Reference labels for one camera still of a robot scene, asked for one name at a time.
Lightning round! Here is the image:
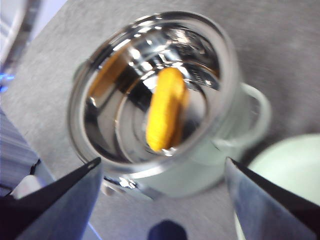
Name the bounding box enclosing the pale green round plate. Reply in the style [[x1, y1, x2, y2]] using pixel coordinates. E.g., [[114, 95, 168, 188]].
[[234, 133, 320, 240]]

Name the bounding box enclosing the pale green electric steamer pot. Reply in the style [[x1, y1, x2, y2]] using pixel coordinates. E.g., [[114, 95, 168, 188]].
[[66, 11, 273, 201]]

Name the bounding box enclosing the yellow corn cob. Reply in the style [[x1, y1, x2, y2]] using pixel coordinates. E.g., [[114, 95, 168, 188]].
[[145, 66, 189, 153]]

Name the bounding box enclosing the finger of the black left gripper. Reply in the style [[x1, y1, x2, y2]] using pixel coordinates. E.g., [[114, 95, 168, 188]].
[[224, 156, 320, 240], [0, 156, 104, 240]]

